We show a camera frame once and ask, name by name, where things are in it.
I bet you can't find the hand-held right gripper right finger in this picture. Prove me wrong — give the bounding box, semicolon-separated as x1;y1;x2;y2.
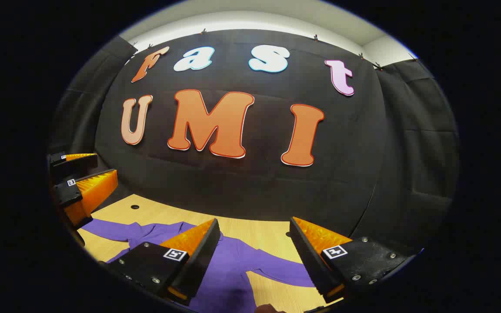
289;216;425;304

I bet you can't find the purple shirt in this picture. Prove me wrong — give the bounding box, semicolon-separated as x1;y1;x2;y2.
81;219;316;313

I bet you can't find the black backdrop cloth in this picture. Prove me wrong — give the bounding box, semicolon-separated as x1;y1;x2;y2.
48;29;460;253

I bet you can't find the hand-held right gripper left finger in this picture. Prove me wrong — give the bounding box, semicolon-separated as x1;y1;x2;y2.
105;218;221;306

